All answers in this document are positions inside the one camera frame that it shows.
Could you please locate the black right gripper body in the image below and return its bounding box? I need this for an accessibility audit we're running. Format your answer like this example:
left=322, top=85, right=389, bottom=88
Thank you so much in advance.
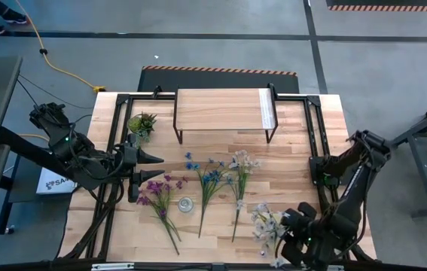
left=280, top=202, right=325, bottom=268

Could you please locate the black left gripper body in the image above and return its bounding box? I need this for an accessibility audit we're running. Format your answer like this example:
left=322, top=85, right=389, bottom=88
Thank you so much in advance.
left=117, top=134, right=141, bottom=202

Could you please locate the purple artificial flower stem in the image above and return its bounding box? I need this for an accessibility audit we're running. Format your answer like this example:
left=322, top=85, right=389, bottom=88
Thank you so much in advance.
left=136, top=174, right=188, bottom=256

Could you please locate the white artificial flower stem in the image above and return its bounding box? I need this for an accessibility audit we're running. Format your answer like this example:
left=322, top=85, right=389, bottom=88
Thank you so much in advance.
left=227, top=149, right=262, bottom=243
left=250, top=202, right=291, bottom=269

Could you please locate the blue artificial flower stem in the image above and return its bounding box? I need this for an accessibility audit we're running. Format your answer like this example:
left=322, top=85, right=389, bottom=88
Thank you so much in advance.
left=184, top=151, right=233, bottom=239

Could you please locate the green artificial succulent plant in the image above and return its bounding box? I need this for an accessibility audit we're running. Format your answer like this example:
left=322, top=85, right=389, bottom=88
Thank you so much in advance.
left=127, top=111, right=158, bottom=146

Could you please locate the white printed box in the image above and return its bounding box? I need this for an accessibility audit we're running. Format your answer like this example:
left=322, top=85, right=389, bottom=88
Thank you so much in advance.
left=35, top=167, right=77, bottom=196

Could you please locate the black hazard-striped floor mat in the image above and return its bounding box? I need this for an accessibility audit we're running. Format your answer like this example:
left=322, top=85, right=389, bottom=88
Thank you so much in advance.
left=325, top=0, right=427, bottom=12
left=137, top=65, right=300, bottom=94

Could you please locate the black diagonal support beam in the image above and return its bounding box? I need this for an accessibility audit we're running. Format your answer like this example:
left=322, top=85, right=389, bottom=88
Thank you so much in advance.
left=0, top=126, right=54, bottom=170

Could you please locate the blue desk base leg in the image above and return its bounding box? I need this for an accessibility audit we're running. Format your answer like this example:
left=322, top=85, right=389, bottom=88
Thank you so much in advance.
left=0, top=154, right=22, bottom=236

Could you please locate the dark grey metal stand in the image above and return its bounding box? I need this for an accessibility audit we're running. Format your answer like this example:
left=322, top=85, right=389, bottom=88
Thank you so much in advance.
left=388, top=93, right=427, bottom=219

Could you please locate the black aluminium rig frame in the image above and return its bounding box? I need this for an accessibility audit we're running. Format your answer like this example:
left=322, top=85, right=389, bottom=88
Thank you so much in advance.
left=58, top=85, right=378, bottom=264

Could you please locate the yellow extension cable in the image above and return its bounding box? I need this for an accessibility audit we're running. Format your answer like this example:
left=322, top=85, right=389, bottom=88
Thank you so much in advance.
left=14, top=0, right=107, bottom=93

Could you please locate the wooden shelf with black frame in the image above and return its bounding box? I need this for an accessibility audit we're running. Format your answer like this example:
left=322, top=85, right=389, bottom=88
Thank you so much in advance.
left=172, top=83, right=279, bottom=145

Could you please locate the silver metal bracket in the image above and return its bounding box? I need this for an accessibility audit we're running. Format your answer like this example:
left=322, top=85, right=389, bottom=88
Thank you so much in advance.
left=91, top=262, right=135, bottom=271

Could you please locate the yellow power cable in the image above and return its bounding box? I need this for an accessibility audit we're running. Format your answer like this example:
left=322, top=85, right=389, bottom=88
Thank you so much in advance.
left=19, top=133, right=50, bottom=143

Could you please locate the black floor cable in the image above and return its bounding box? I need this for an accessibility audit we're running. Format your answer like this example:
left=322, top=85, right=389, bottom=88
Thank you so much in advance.
left=16, top=79, right=48, bottom=114
left=19, top=74, right=94, bottom=111

